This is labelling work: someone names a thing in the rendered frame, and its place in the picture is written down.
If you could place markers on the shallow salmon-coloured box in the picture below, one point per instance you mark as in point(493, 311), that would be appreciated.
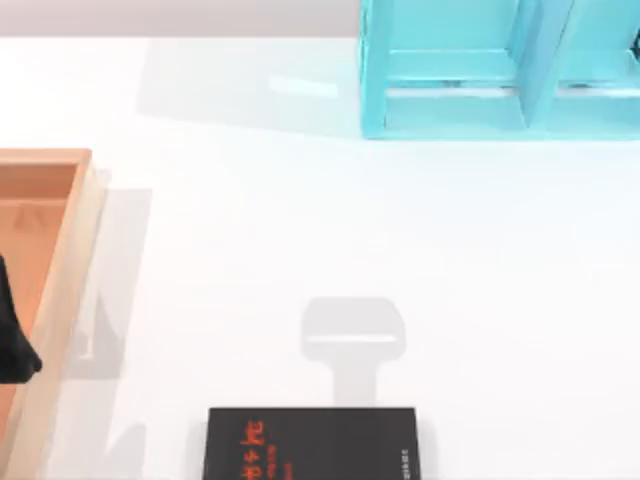
point(35, 210)

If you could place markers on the black book with red lettering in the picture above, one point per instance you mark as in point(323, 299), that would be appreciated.
point(340, 445)

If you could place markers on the light blue rack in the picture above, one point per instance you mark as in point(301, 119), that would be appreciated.
point(450, 110)

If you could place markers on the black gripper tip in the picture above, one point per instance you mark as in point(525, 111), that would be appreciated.
point(12, 350)

